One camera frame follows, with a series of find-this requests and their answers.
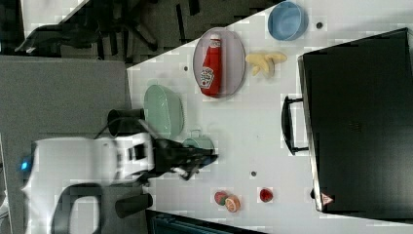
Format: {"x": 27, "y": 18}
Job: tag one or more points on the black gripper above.
{"x": 170, "y": 155}

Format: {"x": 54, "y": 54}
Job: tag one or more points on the black oven door handle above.
{"x": 287, "y": 126}

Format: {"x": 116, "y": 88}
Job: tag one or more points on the black toaster oven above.
{"x": 358, "y": 103}

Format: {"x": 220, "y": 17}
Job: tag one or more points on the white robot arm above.
{"x": 75, "y": 184}

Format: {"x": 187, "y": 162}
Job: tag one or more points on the green metal cup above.
{"x": 197, "y": 139}

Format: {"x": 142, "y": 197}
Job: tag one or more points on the green perforated colander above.
{"x": 163, "y": 111}

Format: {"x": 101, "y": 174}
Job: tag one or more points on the red green fruit toy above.
{"x": 220, "y": 197}

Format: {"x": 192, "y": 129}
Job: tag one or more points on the dark blue crate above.
{"x": 163, "y": 223}

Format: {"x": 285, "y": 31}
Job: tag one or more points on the orange citrus half toy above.
{"x": 232, "y": 203}

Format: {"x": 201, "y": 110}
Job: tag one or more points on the red ketchup bottle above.
{"x": 211, "y": 74}

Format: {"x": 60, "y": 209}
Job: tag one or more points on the red strawberry toy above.
{"x": 266, "y": 195}

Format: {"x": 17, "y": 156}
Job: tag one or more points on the grey round plate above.
{"x": 232, "y": 60}

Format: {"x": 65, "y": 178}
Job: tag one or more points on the black office chair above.
{"x": 79, "y": 23}

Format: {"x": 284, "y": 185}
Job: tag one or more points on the yellow banana bunch toy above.
{"x": 265, "y": 63}

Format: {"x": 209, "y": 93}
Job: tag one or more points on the blue bowl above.
{"x": 287, "y": 21}

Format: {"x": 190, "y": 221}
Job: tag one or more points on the black cylinder table post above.
{"x": 132, "y": 205}

